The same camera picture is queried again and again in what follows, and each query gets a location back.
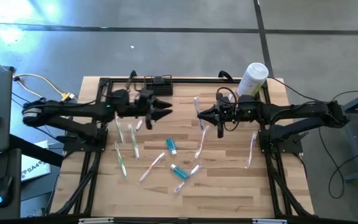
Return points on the black computer mouse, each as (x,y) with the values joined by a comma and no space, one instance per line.
(3,189)

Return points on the white clamp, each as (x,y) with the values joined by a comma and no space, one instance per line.
(269,221)
(95,221)

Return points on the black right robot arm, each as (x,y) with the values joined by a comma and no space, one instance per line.
(291,110)

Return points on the clear plastic bag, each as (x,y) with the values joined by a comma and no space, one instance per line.
(194,171)

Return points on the white paper sheet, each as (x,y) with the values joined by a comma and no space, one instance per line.
(36,168)

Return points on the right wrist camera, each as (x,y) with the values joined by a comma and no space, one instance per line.
(224,100)

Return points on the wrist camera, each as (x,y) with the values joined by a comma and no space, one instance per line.
(224,100)
(146,96)

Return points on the pink toothbrush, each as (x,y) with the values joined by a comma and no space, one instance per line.
(251,149)
(139,124)
(201,141)

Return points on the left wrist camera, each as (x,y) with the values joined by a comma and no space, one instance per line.
(146,96)

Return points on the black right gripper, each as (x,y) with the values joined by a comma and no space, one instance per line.
(221,129)

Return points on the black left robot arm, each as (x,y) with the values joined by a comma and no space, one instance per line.
(73,108)

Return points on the blue mouthwash bottle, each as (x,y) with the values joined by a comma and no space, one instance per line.
(171,144)
(181,173)

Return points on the black desk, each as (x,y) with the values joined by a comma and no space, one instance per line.
(11,161)

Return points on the white toothbrush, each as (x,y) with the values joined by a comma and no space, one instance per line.
(196,104)

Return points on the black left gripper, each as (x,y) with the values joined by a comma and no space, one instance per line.
(149,124)

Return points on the white wipes canister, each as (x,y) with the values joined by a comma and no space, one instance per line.
(252,81)

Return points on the orange toothbrush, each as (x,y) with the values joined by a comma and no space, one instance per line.
(151,167)

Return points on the black diagonal beam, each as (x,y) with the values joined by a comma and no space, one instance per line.
(36,151)

